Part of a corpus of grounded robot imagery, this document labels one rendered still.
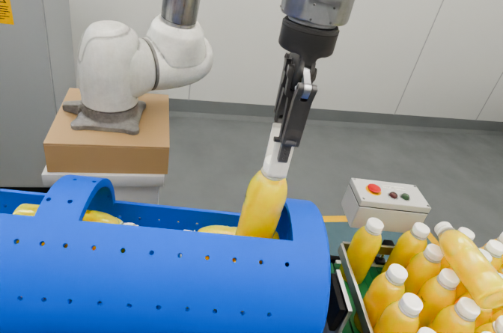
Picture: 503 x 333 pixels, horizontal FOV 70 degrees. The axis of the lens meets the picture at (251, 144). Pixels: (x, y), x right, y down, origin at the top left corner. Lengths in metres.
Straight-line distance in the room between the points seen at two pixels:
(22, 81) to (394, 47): 3.19
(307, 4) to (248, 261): 0.38
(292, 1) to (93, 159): 0.75
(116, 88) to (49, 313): 0.58
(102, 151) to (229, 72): 2.51
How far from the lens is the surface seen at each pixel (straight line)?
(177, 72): 1.08
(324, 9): 0.45
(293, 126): 0.48
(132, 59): 1.01
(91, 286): 0.61
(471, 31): 4.43
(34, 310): 0.65
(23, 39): 2.09
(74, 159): 1.07
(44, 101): 2.20
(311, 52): 0.46
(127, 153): 1.04
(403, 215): 1.07
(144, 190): 1.12
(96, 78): 1.01
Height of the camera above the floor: 1.65
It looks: 31 degrees down
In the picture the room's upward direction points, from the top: 12 degrees clockwise
